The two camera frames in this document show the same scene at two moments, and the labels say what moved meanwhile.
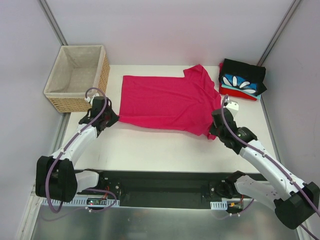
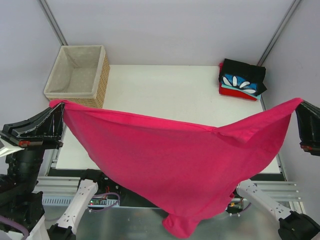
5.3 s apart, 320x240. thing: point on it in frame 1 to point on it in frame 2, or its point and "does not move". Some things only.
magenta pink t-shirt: x=186 y=104 to x=187 y=173
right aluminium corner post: x=289 y=13 does not move
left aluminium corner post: x=52 y=22 does not move
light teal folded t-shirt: x=251 y=94 does not move
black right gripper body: x=215 y=127 to x=310 y=144
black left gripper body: x=109 y=117 to x=31 y=139
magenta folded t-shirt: x=220 y=65 does not move
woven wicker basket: x=76 y=69 does not move
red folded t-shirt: x=228 y=91 does not move
